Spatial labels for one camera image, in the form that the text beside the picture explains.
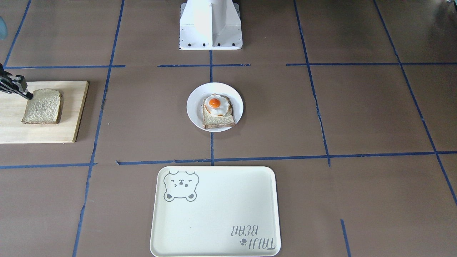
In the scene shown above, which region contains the white mounting pedestal column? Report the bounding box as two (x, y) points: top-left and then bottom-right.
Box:
(179, 0), (243, 50)

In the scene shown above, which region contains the cream bear serving tray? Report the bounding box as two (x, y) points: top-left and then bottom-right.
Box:
(150, 166), (281, 257)

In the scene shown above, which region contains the fried egg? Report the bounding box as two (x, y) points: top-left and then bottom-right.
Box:
(204, 94), (231, 117)

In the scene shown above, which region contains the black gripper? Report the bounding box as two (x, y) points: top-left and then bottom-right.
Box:
(0, 64), (33, 100)

